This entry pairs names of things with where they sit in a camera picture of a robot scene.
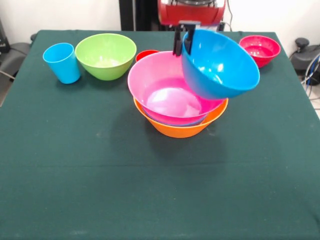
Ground red cup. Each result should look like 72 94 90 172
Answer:
135 49 160 63

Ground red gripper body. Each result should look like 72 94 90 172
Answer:
157 0 227 26

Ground dark green tablecloth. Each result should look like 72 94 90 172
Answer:
0 29 320 240

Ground small pink-red bowl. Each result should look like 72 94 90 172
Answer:
238 34 282 69

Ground tangled cables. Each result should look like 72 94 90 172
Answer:
301 55 320 101

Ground large pink bowl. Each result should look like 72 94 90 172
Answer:
127 51 226 120

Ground orange bowl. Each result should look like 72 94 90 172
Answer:
133 96 229 139

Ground green bowl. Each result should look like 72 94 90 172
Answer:
74 33 138 81

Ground black wall cable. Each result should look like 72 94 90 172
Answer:
217 0 234 32

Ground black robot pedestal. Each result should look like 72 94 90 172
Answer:
119 0 176 32

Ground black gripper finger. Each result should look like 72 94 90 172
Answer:
173 24 185 57
186 24 197 55

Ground blue cup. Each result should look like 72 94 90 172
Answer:
42 42 82 85

